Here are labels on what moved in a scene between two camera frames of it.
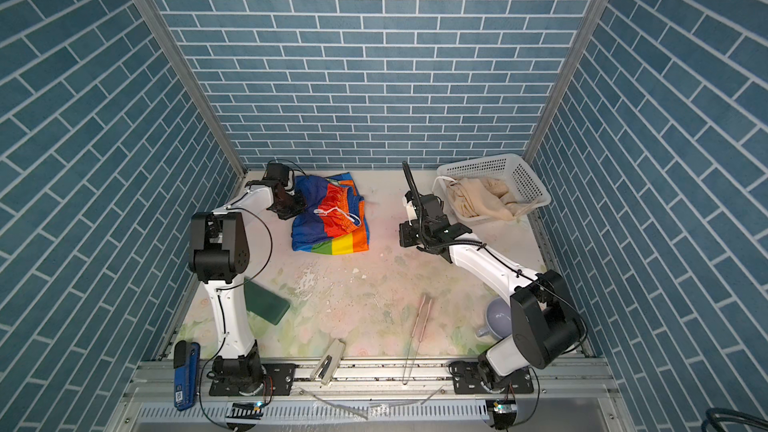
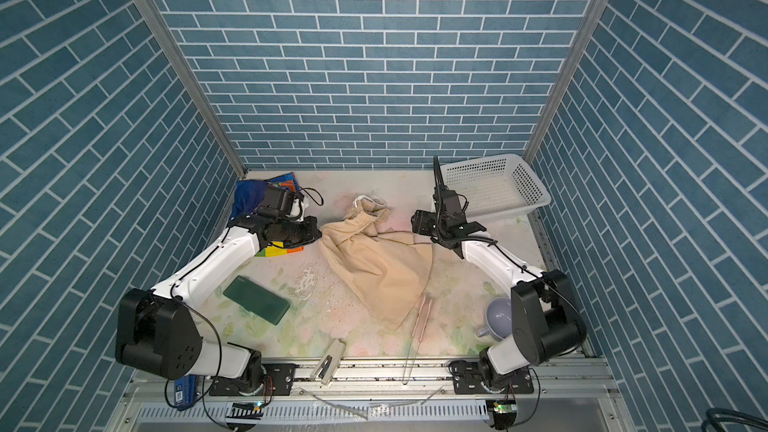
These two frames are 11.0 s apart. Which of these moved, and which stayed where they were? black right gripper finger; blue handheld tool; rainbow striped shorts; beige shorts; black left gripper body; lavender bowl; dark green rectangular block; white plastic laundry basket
Moved: black right gripper finger; black left gripper body; beige shorts; rainbow striped shorts
Stayed: white plastic laundry basket; lavender bowl; dark green rectangular block; blue handheld tool
